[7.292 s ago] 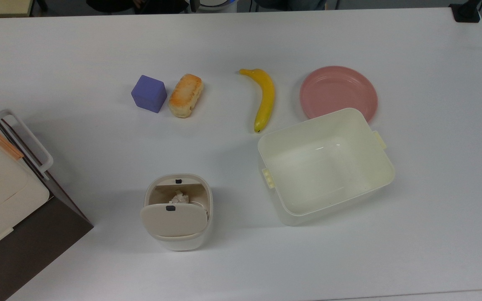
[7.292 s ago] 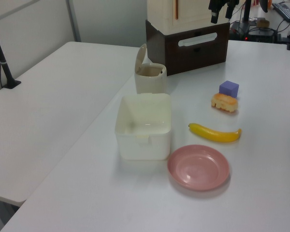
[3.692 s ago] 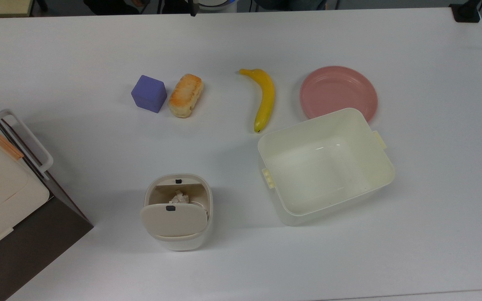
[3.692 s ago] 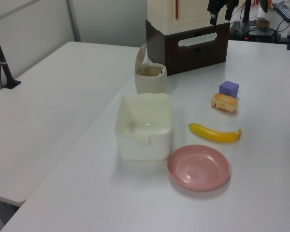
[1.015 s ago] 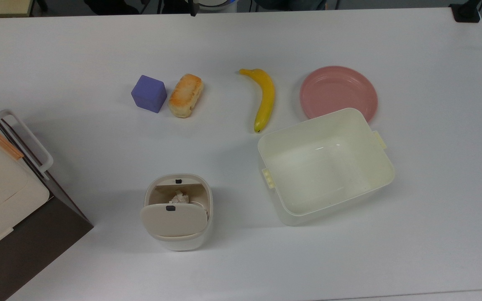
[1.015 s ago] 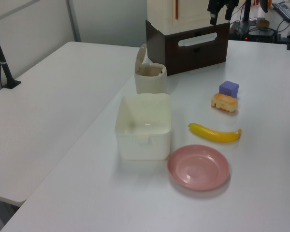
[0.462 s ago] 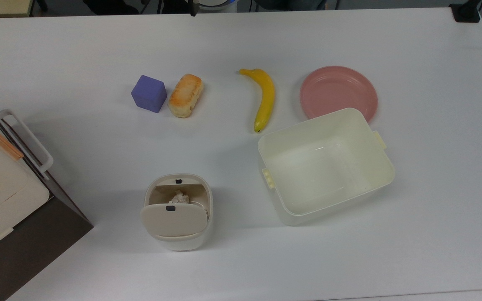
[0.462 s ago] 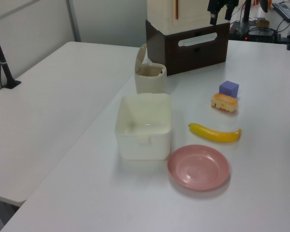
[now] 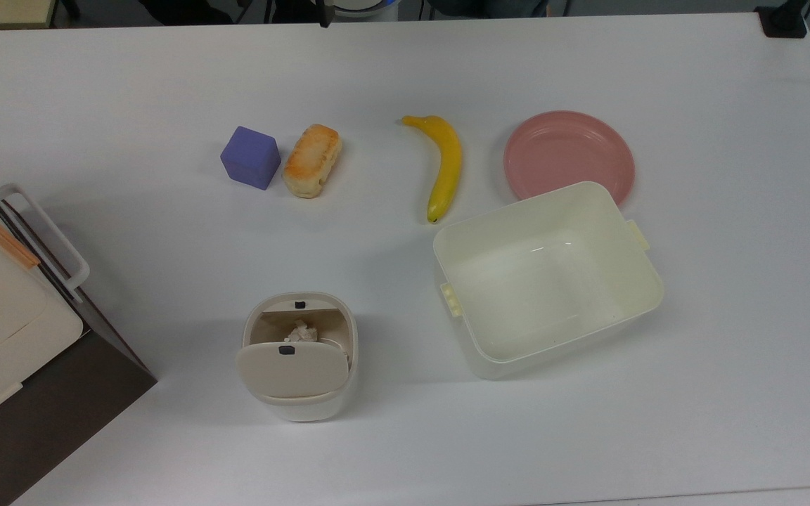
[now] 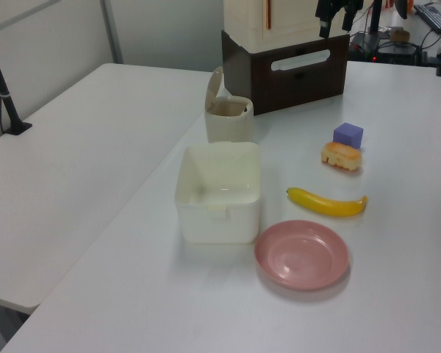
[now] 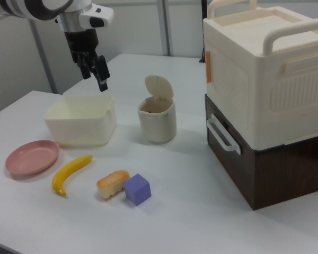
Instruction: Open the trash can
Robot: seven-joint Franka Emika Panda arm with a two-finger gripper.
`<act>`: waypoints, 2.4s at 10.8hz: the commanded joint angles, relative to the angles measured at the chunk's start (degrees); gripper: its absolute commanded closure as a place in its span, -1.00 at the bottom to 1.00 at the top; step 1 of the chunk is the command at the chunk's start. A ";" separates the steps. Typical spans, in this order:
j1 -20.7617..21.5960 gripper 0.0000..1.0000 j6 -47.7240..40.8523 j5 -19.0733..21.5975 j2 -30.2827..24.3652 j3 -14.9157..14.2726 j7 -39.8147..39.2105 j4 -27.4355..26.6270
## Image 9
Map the beige trash can lid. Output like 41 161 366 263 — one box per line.
236 340 351 399

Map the beige trash can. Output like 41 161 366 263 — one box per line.
242 292 359 422

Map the toasted bread roll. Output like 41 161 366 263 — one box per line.
282 124 343 199

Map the purple cube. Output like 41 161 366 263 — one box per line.
220 126 282 190

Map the yellow banana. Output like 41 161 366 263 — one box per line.
401 115 463 224

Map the pink plate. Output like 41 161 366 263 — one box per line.
503 110 636 208

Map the white plastic storage box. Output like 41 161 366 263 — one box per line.
433 181 664 381

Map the black table clamp block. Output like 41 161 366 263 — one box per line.
755 0 809 39

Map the white oven appliance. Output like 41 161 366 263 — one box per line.
0 153 158 506

